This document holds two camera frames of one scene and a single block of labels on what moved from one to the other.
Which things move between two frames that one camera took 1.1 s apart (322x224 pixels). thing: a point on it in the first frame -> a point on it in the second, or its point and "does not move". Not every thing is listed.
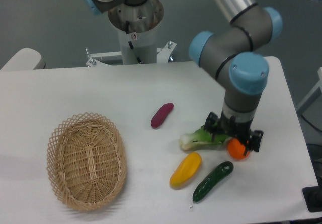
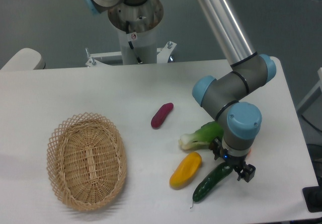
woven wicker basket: x=86 y=161 does not move
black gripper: x=229 y=127 -> x=236 y=162
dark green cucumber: x=221 y=171 does not move
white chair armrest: x=26 y=59 does not move
